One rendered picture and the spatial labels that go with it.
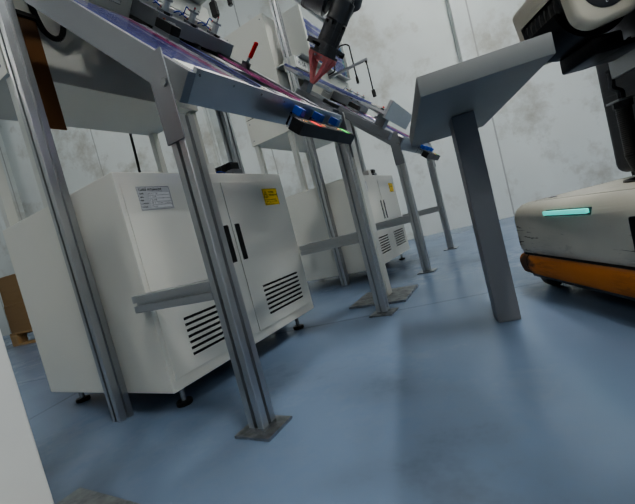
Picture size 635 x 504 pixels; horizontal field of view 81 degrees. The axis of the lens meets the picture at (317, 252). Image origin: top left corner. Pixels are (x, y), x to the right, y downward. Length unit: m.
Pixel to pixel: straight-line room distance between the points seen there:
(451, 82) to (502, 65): 0.09
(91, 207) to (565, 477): 1.08
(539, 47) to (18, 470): 1.05
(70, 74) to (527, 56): 1.29
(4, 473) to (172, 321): 0.47
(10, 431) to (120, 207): 0.52
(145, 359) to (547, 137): 4.28
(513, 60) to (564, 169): 3.86
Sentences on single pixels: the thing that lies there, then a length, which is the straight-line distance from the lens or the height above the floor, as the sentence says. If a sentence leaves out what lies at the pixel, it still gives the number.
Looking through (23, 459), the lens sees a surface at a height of 0.16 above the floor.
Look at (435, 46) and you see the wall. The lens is 4.69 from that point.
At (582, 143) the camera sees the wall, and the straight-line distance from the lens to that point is 4.75.
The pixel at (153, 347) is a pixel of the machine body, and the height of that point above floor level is 0.18.
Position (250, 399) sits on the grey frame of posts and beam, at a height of 0.07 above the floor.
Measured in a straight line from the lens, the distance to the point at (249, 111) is 0.99.
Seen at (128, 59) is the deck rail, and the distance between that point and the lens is 0.97.
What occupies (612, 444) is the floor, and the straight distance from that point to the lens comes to 0.66.
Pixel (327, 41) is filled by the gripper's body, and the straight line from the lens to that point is 1.07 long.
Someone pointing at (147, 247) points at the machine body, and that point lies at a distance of 1.01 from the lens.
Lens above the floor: 0.36
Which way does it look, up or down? 3 degrees down
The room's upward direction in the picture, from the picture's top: 15 degrees counter-clockwise
